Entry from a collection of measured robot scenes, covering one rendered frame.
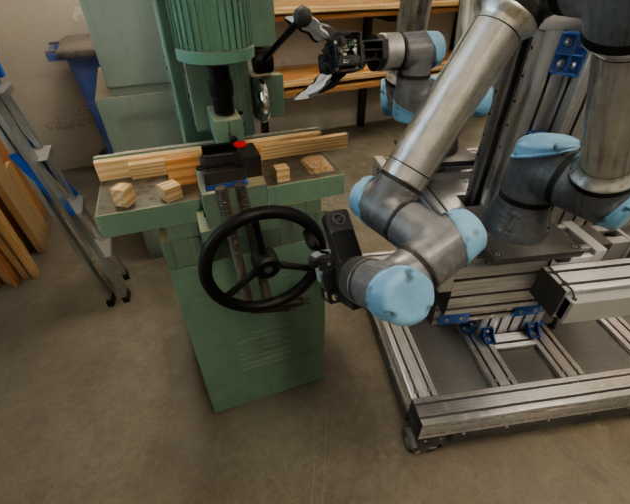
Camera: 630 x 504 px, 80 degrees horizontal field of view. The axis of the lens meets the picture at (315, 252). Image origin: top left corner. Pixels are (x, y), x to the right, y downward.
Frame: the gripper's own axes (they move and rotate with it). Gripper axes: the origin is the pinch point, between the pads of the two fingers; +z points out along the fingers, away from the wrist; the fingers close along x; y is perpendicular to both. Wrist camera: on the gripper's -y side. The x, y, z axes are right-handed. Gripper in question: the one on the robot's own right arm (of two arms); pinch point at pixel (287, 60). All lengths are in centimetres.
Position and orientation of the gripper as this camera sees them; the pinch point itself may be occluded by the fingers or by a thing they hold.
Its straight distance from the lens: 87.4
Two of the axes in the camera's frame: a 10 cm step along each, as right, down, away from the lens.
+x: 1.1, 9.3, 3.4
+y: 3.3, 2.9, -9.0
